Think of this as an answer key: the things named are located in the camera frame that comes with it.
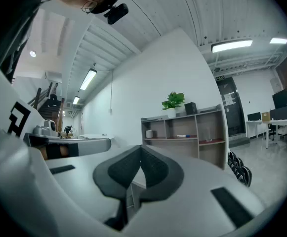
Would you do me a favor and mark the person's black top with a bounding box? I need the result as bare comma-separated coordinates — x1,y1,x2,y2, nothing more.
0,0,46,83

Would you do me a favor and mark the black head camera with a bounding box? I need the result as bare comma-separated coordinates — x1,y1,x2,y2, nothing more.
103,3,129,25

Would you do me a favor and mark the black computer monitor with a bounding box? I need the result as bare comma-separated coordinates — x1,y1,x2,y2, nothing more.
269,106,287,120
247,112,262,122

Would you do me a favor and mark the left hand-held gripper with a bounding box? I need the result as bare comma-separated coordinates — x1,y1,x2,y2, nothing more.
24,119,112,160

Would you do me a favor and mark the brown wooden staircase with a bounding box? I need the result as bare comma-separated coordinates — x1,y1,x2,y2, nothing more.
27,81,65,133

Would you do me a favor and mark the green plant in white pot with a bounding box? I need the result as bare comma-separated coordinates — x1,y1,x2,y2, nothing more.
161,91,185,119

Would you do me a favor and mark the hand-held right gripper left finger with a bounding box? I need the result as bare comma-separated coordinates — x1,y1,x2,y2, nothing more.
45,144,142,224

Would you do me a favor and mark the grey wall cabinet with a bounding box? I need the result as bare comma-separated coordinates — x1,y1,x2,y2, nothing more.
269,77,284,95

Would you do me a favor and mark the black rectangular box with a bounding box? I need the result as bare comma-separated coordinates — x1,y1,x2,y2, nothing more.
184,102,198,116

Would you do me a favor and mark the black and white helmet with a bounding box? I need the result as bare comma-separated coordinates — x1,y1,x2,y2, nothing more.
227,151,245,176
237,165,253,188

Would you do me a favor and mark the wooden shelf unit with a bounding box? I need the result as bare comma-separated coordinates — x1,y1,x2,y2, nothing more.
140,104,229,170

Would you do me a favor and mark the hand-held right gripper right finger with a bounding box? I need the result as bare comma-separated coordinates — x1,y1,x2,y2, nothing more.
125,144,265,237

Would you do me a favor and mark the white office desk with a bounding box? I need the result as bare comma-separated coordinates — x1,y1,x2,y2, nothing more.
246,117,287,150

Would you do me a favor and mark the white paper notice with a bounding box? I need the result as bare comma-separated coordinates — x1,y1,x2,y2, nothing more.
223,93,234,106

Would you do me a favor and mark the black door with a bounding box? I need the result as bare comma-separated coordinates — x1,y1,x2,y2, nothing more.
216,77,247,137

